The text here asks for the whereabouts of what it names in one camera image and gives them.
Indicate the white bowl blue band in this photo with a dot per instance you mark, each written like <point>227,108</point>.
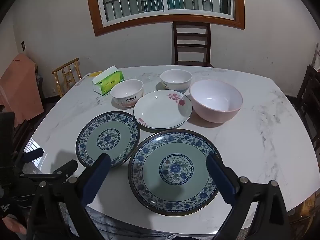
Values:
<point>175,78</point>

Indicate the large pink bowl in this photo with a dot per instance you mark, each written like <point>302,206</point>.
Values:
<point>216,105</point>

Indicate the dark wooden furniture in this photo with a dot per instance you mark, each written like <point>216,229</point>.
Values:
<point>308,100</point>

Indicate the dark cloth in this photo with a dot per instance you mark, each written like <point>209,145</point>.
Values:
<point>39,82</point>

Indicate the bamboo chair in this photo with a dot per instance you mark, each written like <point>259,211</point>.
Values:
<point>66,73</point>

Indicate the person's left hand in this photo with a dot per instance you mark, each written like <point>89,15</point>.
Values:
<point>12,225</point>

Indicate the green tissue pack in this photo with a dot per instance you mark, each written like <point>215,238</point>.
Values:
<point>110,81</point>

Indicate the white bowl pink band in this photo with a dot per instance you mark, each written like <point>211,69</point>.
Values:
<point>126,92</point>

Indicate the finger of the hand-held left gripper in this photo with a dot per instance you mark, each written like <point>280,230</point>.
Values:
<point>33,155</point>
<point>66,167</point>

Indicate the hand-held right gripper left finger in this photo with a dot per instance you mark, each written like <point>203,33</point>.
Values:
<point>97,178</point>

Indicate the white plate with pink flowers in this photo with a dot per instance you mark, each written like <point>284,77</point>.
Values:
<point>175,170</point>

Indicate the small blue patterned plate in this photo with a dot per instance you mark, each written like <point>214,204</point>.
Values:
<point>107,138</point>

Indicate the white pink floral plate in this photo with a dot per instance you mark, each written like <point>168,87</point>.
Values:
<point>160,110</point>

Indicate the pink cloth cover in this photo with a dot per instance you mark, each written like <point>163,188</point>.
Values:
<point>20,90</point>

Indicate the yellow card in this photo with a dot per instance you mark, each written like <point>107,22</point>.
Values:
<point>93,75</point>

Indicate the dark wall switch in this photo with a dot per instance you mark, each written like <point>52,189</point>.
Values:
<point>23,45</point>

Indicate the dark wooden chair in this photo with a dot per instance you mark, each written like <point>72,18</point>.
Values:
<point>191,45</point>

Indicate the dark wooden chairs group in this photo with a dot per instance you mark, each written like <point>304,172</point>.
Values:
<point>22,135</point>

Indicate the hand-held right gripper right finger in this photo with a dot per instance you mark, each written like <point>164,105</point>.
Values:
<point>220,177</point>

